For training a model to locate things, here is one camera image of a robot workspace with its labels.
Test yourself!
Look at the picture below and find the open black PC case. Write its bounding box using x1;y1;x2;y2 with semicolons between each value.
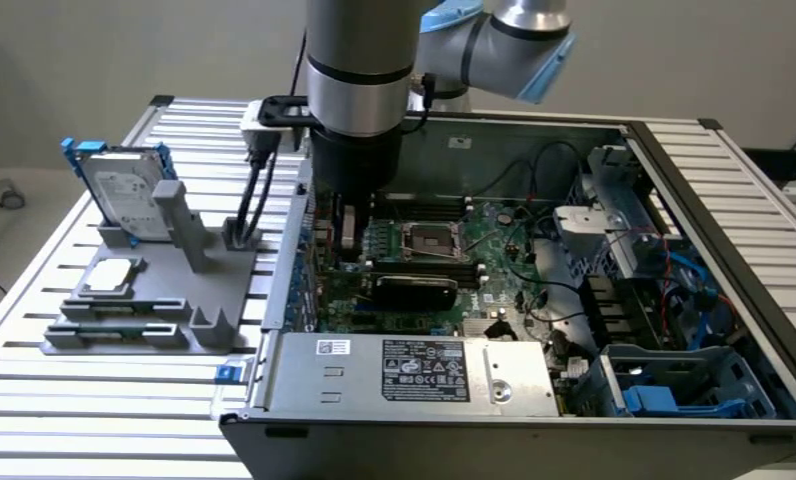
215;110;796;480

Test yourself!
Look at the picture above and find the aluminium frame beside table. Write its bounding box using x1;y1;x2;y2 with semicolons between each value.
737;122;796;203

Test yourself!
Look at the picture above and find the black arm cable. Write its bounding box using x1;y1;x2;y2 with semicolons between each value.
286;29;308;97

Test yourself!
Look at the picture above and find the green motherboard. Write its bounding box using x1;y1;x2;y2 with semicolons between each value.
302;189;577;354

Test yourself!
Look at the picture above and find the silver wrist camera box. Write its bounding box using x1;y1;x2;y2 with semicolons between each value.
239;94;314;152

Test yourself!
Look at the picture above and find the black RAM slot bank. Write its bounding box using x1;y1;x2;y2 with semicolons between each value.
378;191;475;222
368;258;488;292

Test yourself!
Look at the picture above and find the metal CPU socket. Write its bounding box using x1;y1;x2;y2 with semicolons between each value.
398;218;471;263

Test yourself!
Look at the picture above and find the silver power supply unit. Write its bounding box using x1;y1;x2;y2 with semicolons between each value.
252;331;561;420

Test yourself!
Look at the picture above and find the grey parts rack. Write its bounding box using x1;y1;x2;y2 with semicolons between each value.
41;179;287;357

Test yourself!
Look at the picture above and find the silver optical drive bracket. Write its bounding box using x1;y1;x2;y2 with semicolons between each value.
549;143;674;282

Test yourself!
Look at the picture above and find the grey disk bay cage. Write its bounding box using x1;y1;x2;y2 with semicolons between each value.
594;342;763;420

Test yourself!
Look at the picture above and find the blue data wire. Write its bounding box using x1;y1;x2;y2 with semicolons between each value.
661;248;737;352

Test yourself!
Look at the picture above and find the hard disk with blue bracket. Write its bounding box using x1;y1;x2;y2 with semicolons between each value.
57;138;176;248

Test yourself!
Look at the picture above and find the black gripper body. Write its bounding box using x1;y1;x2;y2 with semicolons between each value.
308;125;406;199

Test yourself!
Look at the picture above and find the black wire in case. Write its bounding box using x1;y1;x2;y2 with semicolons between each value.
476;140;581;202

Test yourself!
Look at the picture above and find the blue case side latch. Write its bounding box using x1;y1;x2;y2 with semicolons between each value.
212;363;247;386

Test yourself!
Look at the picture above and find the black camera cable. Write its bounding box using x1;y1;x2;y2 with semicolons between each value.
234;147;280;247

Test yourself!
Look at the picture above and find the green RAM stick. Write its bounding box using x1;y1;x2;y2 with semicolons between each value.
59;296;187;318

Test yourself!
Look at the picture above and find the blue disk bay latch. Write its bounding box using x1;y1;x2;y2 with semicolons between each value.
622;383;678;417

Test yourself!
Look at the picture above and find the silver CPU chip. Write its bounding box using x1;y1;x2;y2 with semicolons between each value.
79;258;150;294

